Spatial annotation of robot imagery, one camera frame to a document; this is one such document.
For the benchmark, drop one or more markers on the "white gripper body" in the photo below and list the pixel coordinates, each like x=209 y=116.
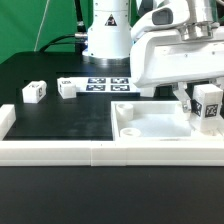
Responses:
x=162 y=57

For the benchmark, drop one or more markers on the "white U-shaped obstacle fence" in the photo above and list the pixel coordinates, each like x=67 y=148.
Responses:
x=104 y=153

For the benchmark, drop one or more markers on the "fiducial marker sheet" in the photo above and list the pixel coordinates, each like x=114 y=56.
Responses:
x=104 y=84

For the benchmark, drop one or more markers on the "white square tabletop part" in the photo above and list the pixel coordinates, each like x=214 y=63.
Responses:
x=156 y=120

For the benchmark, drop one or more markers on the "green backdrop curtain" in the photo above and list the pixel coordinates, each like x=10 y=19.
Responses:
x=27 y=25

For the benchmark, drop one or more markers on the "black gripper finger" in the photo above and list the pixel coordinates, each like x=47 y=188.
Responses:
x=183 y=97
x=219 y=82

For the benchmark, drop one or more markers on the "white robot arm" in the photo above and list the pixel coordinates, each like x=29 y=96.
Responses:
x=109 y=37

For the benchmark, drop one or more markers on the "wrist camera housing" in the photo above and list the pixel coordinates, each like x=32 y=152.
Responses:
x=168 y=16

